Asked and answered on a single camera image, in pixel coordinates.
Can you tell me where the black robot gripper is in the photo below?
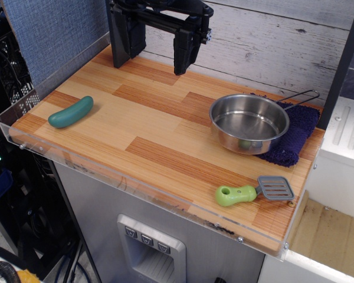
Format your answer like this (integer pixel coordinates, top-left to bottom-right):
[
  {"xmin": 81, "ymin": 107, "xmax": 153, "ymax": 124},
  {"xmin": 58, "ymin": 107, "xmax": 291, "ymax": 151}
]
[{"xmin": 119, "ymin": 1, "xmax": 214, "ymax": 75}]

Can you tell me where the green handled grey toy spatula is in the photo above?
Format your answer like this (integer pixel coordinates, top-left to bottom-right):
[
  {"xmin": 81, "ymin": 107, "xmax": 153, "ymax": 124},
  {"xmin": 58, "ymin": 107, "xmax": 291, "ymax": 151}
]
[{"xmin": 215, "ymin": 176, "xmax": 295, "ymax": 207}]

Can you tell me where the green toy cucumber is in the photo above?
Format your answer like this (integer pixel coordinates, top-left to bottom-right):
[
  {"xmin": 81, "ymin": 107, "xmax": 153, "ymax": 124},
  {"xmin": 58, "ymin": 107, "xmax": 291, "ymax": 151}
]
[{"xmin": 48, "ymin": 96, "xmax": 94, "ymax": 129}]

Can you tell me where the blue fabric partition panel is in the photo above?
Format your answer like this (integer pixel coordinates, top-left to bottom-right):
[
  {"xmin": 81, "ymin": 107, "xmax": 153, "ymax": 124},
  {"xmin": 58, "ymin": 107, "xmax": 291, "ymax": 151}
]
[{"xmin": 1, "ymin": 1, "xmax": 109, "ymax": 87}]

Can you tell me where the small steel saucepan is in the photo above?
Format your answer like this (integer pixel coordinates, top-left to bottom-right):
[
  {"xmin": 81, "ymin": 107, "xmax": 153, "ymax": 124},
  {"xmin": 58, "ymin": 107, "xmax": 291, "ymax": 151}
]
[{"xmin": 208, "ymin": 90, "xmax": 320, "ymax": 156}]

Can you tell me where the clear acrylic table guard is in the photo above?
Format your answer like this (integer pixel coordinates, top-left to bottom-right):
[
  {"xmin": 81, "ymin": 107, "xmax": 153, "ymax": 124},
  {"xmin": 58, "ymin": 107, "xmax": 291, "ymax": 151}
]
[{"xmin": 0, "ymin": 44, "xmax": 324, "ymax": 257}]

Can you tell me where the black plastic crate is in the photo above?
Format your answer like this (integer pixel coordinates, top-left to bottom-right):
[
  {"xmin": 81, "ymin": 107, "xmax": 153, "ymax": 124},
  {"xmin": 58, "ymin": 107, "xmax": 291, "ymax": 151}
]
[{"xmin": 0, "ymin": 30, "xmax": 34, "ymax": 112}]

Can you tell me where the purple folded cloth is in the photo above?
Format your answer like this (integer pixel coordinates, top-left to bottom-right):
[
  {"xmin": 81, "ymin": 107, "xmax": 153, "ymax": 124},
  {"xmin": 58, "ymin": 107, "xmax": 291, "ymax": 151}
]
[{"xmin": 257, "ymin": 105, "xmax": 320, "ymax": 167}]

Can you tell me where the silver toy fridge cabinet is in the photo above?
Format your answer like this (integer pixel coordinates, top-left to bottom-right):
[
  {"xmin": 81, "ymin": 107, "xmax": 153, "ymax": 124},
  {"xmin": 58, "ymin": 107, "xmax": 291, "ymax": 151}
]
[{"xmin": 55, "ymin": 164, "xmax": 264, "ymax": 282}]

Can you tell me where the grey ice dispenser panel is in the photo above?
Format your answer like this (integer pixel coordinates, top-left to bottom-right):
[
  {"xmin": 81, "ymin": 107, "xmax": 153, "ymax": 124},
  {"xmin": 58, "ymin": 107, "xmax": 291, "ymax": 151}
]
[{"xmin": 117, "ymin": 214, "xmax": 187, "ymax": 282}]

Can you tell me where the white toy sink unit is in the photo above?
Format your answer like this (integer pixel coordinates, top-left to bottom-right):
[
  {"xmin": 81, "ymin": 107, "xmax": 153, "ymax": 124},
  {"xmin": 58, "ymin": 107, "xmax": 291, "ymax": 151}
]
[{"xmin": 259, "ymin": 97, "xmax": 354, "ymax": 282}]

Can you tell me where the dark vertical post left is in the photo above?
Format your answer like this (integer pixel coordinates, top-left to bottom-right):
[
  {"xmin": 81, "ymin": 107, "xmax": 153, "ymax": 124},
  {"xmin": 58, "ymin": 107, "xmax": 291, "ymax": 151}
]
[{"xmin": 108, "ymin": 1, "xmax": 134, "ymax": 68}]

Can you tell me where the dark vertical post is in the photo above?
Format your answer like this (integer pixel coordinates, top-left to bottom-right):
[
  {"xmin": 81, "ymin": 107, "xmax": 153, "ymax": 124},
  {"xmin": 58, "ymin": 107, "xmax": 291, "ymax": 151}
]
[
  {"xmin": 108, "ymin": 1, "xmax": 134, "ymax": 68},
  {"xmin": 317, "ymin": 20, "xmax": 354, "ymax": 130}
]

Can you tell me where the dark vertical post right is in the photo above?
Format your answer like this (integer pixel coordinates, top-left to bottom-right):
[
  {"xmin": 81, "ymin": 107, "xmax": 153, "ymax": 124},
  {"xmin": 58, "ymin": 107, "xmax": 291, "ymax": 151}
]
[{"xmin": 317, "ymin": 20, "xmax": 354, "ymax": 130}]

